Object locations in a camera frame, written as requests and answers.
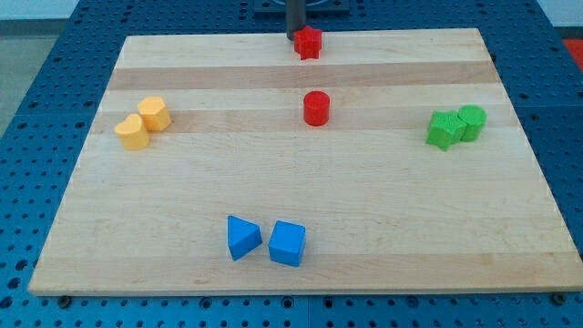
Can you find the wooden board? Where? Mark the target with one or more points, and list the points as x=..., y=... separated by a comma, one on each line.
x=384, y=212

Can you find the green star block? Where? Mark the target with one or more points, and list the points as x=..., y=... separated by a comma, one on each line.
x=445, y=129

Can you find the yellow hexagon block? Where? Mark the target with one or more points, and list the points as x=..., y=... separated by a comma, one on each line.
x=155, y=113

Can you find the blue triangle block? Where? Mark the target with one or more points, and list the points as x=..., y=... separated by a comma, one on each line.
x=243, y=237

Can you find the red star block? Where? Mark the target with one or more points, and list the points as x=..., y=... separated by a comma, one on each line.
x=308, y=42

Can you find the blue cube block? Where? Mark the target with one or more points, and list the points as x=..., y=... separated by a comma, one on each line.
x=287, y=243

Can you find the yellow heart block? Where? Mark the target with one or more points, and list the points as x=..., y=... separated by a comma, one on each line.
x=132, y=133

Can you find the red cylinder block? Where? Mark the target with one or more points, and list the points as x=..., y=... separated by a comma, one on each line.
x=316, y=108

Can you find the green cylinder block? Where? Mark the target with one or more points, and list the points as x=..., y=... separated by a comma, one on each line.
x=475, y=118

